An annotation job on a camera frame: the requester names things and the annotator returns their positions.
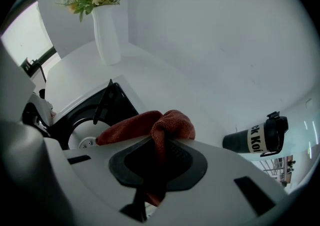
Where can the black and white portable gas stove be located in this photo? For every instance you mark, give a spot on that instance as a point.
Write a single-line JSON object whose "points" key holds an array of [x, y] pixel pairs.
{"points": [[75, 110]]}

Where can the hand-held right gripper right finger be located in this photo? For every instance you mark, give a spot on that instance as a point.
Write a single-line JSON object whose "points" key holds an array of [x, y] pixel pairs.
{"points": [[220, 180]]}

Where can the black bottle with white label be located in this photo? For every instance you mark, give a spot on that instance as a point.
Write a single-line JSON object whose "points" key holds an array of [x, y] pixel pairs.
{"points": [[237, 141]]}

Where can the reddish brown cloth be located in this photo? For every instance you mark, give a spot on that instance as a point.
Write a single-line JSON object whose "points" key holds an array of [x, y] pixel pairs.
{"points": [[175, 125]]}

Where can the white ribbed vase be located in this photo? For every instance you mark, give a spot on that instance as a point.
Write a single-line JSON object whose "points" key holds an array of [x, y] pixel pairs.
{"points": [[107, 38]]}

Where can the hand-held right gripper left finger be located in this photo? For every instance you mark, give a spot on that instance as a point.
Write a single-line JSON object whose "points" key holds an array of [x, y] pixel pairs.
{"points": [[95, 175]]}

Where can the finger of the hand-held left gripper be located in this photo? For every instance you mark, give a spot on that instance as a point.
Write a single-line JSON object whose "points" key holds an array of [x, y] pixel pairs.
{"points": [[46, 110]]}

